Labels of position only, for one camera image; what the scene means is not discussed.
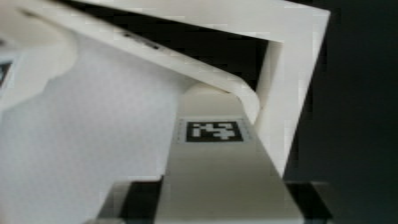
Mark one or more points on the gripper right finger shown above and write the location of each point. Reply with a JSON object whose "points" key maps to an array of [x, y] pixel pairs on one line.
{"points": [[329, 211]]}

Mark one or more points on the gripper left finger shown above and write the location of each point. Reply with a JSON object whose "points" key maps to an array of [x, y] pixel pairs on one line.
{"points": [[109, 215]]}

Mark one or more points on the white desk leg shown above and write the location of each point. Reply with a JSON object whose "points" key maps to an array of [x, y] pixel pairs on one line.
{"points": [[38, 56], [222, 188]]}

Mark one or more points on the white desk top tray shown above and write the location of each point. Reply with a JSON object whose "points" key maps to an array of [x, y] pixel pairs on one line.
{"points": [[86, 134]]}

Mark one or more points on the white U-shaped fence frame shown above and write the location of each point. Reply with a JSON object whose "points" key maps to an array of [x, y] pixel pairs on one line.
{"points": [[286, 23]]}

